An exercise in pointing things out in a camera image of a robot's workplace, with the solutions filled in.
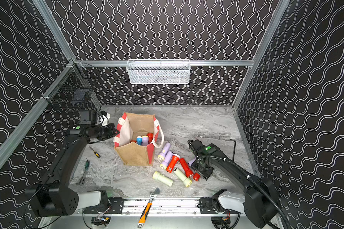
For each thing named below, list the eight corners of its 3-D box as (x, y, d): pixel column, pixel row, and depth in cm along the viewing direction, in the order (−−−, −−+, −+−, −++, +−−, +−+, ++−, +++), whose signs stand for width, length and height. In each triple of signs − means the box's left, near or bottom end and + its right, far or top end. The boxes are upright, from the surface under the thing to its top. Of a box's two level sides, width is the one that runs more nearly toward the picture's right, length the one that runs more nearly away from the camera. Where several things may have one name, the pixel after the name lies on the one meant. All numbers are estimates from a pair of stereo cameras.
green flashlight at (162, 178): (152, 177, 86) (151, 175, 83) (155, 172, 88) (155, 170, 85) (170, 187, 82) (170, 185, 80) (173, 181, 84) (173, 179, 82)
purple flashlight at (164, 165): (159, 167, 89) (159, 165, 87) (170, 152, 96) (170, 150, 93) (164, 170, 88) (164, 168, 86) (174, 154, 95) (174, 152, 92)
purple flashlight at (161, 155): (157, 158, 93) (157, 156, 91) (165, 143, 100) (165, 141, 97) (163, 160, 92) (163, 158, 90) (171, 145, 99) (170, 143, 96)
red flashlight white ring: (164, 170, 88) (164, 168, 85) (174, 155, 94) (174, 152, 92) (170, 173, 87) (170, 171, 84) (179, 158, 93) (180, 155, 90)
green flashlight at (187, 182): (187, 188, 82) (187, 186, 79) (173, 171, 88) (173, 169, 85) (192, 183, 83) (192, 181, 81) (178, 167, 89) (178, 165, 87)
